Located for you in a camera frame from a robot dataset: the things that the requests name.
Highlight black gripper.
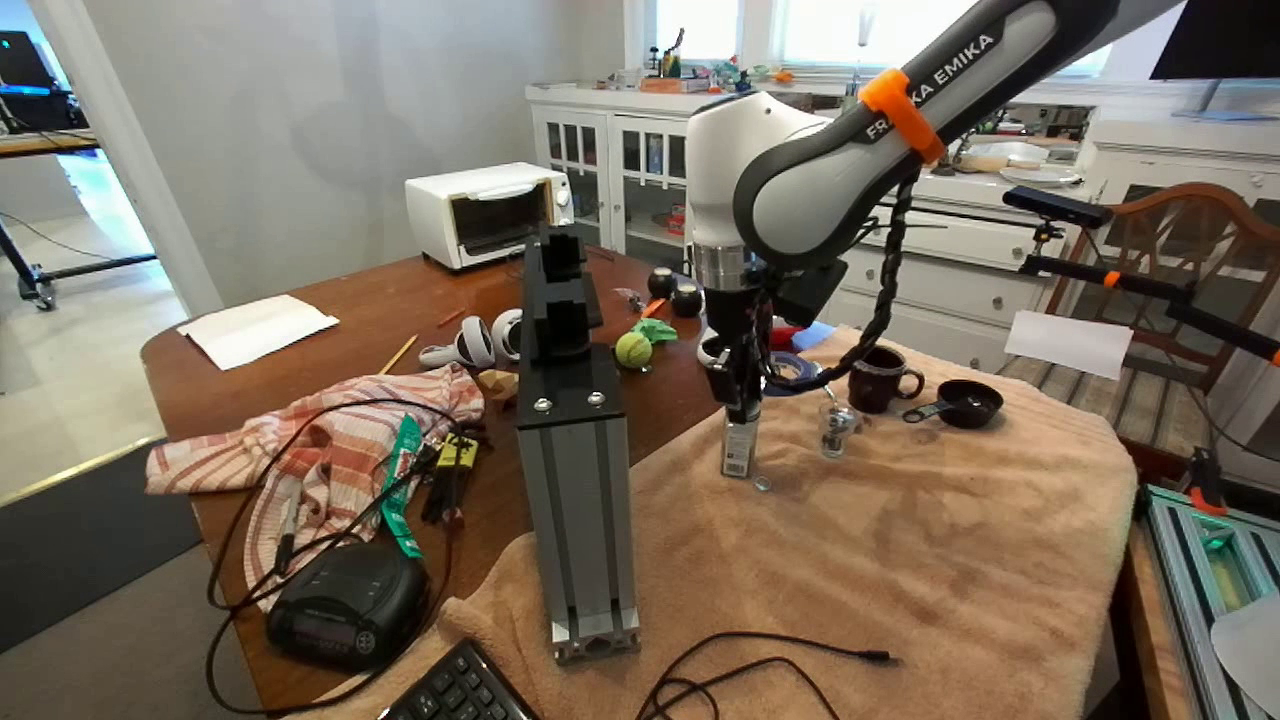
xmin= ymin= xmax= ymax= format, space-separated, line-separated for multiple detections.
xmin=695 ymin=278 xmax=783 ymax=435

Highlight small clear glass cup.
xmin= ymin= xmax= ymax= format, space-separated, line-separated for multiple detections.
xmin=817 ymin=396 xmax=864 ymax=463

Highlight black measuring cup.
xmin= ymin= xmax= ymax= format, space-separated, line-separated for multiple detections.
xmin=900 ymin=377 xmax=1008 ymax=435

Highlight blue bowl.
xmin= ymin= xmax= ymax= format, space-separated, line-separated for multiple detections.
xmin=762 ymin=348 xmax=818 ymax=398

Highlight yellow green toy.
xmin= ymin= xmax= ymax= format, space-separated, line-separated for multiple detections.
xmin=607 ymin=311 xmax=684 ymax=377

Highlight dark brown mug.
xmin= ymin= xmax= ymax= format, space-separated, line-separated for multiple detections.
xmin=845 ymin=340 xmax=926 ymax=417

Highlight white sideboard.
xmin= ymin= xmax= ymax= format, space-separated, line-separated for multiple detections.
xmin=817 ymin=113 xmax=1280 ymax=377

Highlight white headphones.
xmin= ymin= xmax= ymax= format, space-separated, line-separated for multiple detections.
xmin=415 ymin=303 xmax=526 ymax=377

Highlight white glass-door cabinet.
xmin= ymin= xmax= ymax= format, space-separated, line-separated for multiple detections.
xmin=520 ymin=79 xmax=713 ymax=275

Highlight yellow black connectors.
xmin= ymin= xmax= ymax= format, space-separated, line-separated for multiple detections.
xmin=415 ymin=427 xmax=487 ymax=526

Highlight white card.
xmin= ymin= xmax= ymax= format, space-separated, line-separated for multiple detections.
xmin=999 ymin=307 xmax=1140 ymax=389

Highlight white toaster oven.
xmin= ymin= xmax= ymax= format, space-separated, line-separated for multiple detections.
xmin=401 ymin=160 xmax=574 ymax=275

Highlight yellow pencil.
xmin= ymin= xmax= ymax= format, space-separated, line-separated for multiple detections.
xmin=376 ymin=330 xmax=423 ymax=381

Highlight green packet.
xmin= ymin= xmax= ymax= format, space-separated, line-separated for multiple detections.
xmin=376 ymin=413 xmax=430 ymax=564

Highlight brown wooden dining table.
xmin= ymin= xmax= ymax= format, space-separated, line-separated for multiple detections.
xmin=137 ymin=242 xmax=753 ymax=716

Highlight black keyboard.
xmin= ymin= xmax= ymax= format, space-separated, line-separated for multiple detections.
xmin=376 ymin=635 xmax=541 ymax=720

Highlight pink striped cloth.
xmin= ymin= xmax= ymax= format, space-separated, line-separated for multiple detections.
xmin=141 ymin=362 xmax=491 ymax=616

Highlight black clock radio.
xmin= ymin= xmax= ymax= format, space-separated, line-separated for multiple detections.
xmin=258 ymin=540 xmax=436 ymax=677

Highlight brown wooden chair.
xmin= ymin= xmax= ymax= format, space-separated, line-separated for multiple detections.
xmin=1043 ymin=181 xmax=1280 ymax=451

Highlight white paper sheet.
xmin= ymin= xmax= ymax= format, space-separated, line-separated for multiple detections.
xmin=171 ymin=291 xmax=342 ymax=377

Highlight black monitor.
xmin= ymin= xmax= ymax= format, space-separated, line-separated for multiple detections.
xmin=1146 ymin=0 xmax=1280 ymax=84

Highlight dark grey rug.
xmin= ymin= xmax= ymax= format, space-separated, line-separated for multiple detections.
xmin=0 ymin=444 xmax=206 ymax=661

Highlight wooden desk black legs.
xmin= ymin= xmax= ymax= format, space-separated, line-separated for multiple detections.
xmin=0 ymin=120 xmax=165 ymax=314

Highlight black laptop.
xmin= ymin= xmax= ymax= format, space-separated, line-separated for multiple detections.
xmin=0 ymin=26 xmax=95 ymax=134

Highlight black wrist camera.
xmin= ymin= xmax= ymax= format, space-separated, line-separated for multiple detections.
xmin=773 ymin=251 xmax=855 ymax=330

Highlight black braided cable bundle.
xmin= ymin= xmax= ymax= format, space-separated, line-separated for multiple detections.
xmin=762 ymin=165 xmax=932 ymax=398

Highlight black stand camera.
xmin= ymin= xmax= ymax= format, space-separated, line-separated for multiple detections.
xmin=515 ymin=223 xmax=629 ymax=430

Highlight aluminium extrusion camera stand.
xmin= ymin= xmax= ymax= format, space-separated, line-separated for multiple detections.
xmin=513 ymin=384 xmax=644 ymax=668

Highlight black cable with plug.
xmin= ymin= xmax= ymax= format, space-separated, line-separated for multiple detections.
xmin=632 ymin=626 xmax=900 ymax=720

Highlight orange strap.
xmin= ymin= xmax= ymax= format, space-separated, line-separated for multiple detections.
xmin=855 ymin=65 xmax=950 ymax=170

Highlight black boom camera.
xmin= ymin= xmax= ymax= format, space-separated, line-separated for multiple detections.
xmin=999 ymin=181 xmax=1121 ymax=231

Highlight aluminium base frame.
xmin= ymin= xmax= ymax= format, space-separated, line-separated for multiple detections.
xmin=1140 ymin=481 xmax=1280 ymax=720

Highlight thin black cable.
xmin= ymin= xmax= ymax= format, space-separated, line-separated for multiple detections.
xmin=194 ymin=396 xmax=464 ymax=720

